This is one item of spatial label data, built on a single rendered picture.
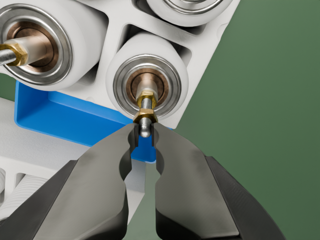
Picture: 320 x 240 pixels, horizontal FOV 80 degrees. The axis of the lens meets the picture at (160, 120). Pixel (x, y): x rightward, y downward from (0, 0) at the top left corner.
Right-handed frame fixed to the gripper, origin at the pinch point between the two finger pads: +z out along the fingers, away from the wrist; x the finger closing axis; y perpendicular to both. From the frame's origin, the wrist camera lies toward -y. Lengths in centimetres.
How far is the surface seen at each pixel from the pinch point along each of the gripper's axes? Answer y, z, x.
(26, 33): -5.0, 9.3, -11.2
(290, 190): 48, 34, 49
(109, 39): -3.6, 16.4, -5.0
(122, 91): 0.8, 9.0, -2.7
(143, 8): -7.5, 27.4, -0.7
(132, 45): -3.8, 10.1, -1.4
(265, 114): 17.3, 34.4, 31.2
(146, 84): -0.4, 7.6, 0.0
